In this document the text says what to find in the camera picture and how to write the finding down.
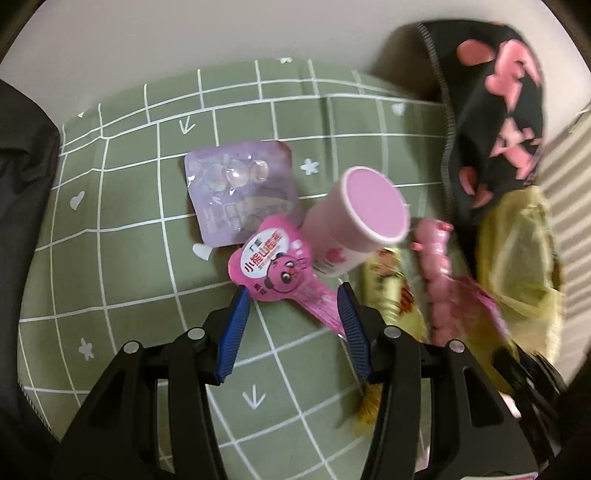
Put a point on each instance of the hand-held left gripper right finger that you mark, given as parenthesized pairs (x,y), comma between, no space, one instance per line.
(353,332)

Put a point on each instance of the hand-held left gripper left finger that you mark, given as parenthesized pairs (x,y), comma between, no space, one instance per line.
(233,337)

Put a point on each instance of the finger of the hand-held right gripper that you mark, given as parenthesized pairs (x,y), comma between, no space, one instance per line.
(531,387)

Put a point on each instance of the pink bear-shaped packet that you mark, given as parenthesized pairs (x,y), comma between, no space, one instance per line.
(277,267)

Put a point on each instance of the yellow plastic bag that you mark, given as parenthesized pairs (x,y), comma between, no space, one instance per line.
(512,258)

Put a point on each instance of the gold snack packet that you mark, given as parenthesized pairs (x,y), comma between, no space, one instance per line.
(392,286)

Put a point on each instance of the pink caterpillar-shaped candy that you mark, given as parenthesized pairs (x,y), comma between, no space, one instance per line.
(436,267)

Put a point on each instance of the green checked bedsheet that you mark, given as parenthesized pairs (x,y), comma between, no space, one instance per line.
(138,258)

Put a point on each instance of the pink cylindrical tube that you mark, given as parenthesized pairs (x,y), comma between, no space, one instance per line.
(369,207)

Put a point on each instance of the purple blister packet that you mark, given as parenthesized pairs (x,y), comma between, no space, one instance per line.
(240,203)

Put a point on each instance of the beige striped cloth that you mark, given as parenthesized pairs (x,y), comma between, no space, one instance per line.
(568,184)

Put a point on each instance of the black cloth with pink print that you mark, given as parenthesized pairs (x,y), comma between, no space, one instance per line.
(480,152)

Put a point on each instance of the dark cloth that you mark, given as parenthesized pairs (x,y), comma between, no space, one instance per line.
(23,194)

